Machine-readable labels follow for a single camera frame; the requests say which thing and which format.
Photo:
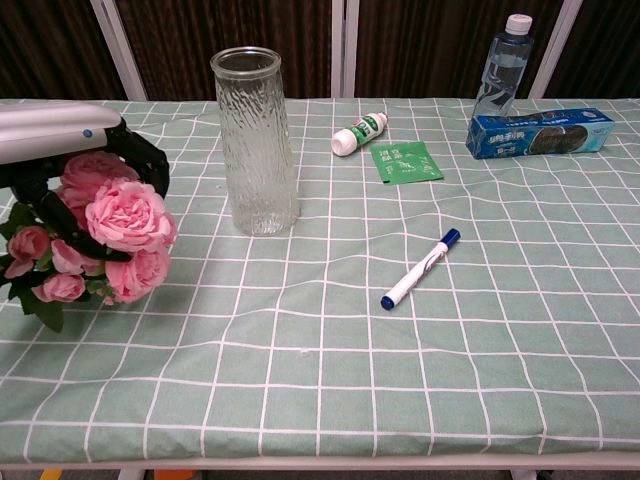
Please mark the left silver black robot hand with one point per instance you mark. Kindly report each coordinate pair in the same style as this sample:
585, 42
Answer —
45, 132

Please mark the pink artificial rose bouquet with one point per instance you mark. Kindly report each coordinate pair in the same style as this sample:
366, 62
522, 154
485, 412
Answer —
127, 215

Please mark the clear ribbed glass vase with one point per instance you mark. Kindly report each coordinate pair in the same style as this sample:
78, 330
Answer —
257, 165

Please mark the dark brown corrugated panel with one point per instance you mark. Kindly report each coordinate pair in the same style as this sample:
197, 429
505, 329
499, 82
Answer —
175, 40
45, 45
430, 45
610, 45

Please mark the small white green bottle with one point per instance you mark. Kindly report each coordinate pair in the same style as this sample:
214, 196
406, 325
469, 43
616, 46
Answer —
357, 132

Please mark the green sachet packet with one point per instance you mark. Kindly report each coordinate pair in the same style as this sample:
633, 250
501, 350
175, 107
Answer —
405, 162

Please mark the green white checked tablecloth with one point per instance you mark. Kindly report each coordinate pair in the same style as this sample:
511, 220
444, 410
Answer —
350, 360

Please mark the white blue marker pen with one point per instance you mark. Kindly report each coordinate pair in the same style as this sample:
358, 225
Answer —
417, 272

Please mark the blue cookie box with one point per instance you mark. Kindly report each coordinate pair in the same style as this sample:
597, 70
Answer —
500, 142

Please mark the clear plastic water bottle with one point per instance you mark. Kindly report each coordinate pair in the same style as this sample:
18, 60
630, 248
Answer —
502, 65

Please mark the white partition post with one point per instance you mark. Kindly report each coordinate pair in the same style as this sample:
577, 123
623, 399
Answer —
557, 50
345, 50
120, 50

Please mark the white table frame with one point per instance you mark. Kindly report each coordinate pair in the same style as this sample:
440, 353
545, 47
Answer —
320, 462

